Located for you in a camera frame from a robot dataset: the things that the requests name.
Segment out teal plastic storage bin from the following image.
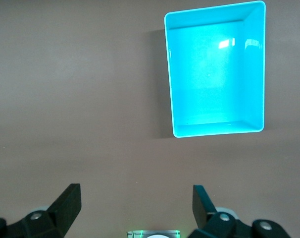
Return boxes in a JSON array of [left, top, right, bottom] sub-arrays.
[[164, 0, 267, 138]]

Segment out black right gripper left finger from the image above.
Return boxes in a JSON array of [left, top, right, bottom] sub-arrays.
[[0, 183, 82, 238]]

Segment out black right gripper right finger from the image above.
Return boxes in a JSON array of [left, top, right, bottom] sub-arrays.
[[189, 184, 291, 238]]

